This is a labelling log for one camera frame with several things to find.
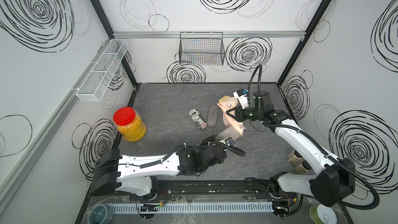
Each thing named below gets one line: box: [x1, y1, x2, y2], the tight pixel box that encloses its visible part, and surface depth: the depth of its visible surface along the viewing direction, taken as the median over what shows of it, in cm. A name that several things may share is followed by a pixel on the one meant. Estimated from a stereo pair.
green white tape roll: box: [309, 203, 338, 224], surface depth 65 cm
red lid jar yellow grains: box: [112, 106, 147, 143], surface depth 84 cm
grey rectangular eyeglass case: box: [215, 125, 243, 142], surface depth 74 cm
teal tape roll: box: [87, 204, 115, 224], surface depth 66 cm
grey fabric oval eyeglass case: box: [207, 104, 219, 127], surface depth 100 cm
